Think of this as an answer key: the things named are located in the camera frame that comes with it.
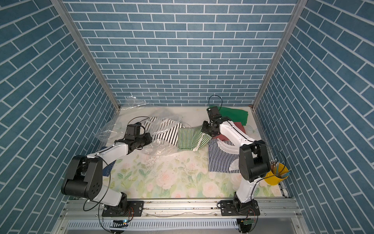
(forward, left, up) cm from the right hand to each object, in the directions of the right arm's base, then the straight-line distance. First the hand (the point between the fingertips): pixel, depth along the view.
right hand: (205, 130), depth 92 cm
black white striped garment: (-4, +25, +4) cm, 26 cm away
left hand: (-6, +32, -4) cm, 33 cm away
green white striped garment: (-1, +9, -9) cm, 13 cm away
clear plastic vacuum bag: (+25, +57, -11) cm, 63 cm away
